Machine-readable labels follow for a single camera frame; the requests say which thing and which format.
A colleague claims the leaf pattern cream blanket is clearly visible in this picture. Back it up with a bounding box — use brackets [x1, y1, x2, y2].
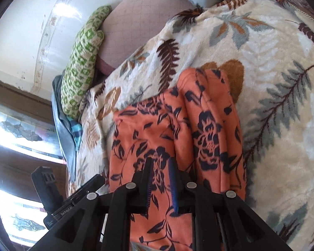
[68, 0, 314, 250]

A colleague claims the green checkered pillow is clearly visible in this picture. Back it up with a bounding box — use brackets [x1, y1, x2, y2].
[60, 5, 112, 120]

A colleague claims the pink quilted mattress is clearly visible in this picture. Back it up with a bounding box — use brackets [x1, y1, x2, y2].
[96, 0, 194, 75]

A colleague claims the orange floral blouse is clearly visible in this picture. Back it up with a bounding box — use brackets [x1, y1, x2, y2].
[109, 69, 246, 250]

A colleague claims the teal striped sweater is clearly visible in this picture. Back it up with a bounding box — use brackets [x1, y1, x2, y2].
[67, 116, 83, 151]

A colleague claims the dark wooden door frame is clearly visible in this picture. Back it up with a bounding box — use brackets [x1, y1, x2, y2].
[0, 81, 67, 201]

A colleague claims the stained glass window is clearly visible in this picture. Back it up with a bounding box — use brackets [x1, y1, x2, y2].
[0, 109, 66, 248]

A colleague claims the blue grey cloth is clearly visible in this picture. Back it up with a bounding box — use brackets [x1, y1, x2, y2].
[51, 75, 76, 182]

